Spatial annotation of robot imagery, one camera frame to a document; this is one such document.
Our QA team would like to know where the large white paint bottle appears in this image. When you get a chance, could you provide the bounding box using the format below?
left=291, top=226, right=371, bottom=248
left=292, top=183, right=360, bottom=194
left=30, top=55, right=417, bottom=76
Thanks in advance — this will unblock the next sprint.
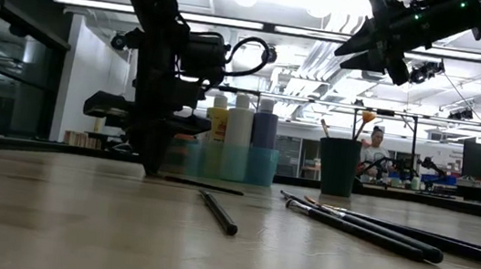
left=224, top=91, right=258, bottom=150

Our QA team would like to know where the stack of wooden blocks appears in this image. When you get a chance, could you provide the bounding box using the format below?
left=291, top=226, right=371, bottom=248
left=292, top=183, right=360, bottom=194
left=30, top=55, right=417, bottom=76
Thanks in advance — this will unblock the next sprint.
left=63, top=129, right=97, bottom=150

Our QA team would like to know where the small orange paint bottle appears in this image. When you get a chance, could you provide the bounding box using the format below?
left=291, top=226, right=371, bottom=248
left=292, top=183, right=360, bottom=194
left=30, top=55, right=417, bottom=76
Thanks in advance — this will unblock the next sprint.
left=173, top=131, right=199, bottom=145

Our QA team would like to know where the person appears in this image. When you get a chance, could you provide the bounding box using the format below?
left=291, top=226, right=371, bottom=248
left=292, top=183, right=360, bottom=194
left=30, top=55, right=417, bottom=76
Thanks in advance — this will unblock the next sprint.
left=357, top=124, right=401, bottom=180

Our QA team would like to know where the long ceiling light strip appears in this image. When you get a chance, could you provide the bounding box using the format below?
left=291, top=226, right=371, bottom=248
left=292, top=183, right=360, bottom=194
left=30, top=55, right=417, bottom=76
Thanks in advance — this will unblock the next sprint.
left=48, top=0, right=481, bottom=63

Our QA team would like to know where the translucent green plastic bin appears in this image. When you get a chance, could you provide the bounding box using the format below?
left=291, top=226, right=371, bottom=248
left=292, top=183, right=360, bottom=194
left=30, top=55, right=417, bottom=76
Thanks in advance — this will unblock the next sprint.
left=161, top=136, right=281, bottom=189

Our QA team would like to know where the dark green cup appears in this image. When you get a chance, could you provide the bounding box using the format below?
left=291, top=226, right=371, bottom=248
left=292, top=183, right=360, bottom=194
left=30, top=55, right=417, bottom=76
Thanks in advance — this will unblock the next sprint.
left=312, top=134, right=364, bottom=200

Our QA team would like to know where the black metal frame stand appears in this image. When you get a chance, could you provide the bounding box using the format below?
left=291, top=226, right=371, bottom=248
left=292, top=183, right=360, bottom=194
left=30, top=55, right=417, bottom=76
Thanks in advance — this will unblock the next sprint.
left=344, top=104, right=422, bottom=193
left=201, top=82, right=265, bottom=110

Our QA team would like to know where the brown-handled paintbrush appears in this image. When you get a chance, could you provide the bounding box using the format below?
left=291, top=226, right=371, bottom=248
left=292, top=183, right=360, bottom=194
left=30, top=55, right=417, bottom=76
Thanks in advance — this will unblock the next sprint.
left=162, top=173, right=246, bottom=198

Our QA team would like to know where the silver ventilation duct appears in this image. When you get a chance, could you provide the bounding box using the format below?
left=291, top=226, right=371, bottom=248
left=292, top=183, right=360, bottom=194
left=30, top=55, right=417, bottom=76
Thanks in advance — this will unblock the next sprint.
left=269, top=1, right=421, bottom=133

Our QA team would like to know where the large bright yellow paint bottle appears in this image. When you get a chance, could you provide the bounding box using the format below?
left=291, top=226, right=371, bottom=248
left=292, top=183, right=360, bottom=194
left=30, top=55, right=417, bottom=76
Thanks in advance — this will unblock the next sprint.
left=202, top=92, right=233, bottom=146

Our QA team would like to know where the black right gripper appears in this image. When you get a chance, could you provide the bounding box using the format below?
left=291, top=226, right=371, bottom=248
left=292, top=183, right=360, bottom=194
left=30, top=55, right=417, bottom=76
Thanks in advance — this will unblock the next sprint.
left=330, top=0, right=437, bottom=89

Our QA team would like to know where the large purple paint bottle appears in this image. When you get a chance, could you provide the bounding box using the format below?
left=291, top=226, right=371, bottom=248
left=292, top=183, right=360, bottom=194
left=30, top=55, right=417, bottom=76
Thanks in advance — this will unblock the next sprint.
left=249, top=96, right=282, bottom=151

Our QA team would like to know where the black ceiling spotlight cluster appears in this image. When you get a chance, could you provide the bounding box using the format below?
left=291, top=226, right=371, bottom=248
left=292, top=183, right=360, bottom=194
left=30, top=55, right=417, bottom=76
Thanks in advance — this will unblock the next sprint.
left=407, top=57, right=447, bottom=88
left=446, top=106, right=476, bottom=124

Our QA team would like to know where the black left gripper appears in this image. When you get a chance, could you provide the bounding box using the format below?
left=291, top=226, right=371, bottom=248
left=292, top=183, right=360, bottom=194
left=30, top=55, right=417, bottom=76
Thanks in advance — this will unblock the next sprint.
left=76, top=49, right=220, bottom=181

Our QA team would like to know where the blue background crate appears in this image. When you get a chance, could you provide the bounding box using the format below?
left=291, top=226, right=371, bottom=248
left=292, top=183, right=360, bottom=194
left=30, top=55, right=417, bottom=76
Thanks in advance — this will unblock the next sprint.
left=420, top=171, right=460, bottom=188

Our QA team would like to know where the thin brown paintbrush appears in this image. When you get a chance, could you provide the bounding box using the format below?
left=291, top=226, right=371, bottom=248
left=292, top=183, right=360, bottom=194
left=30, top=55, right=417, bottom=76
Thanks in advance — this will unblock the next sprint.
left=318, top=118, right=333, bottom=140

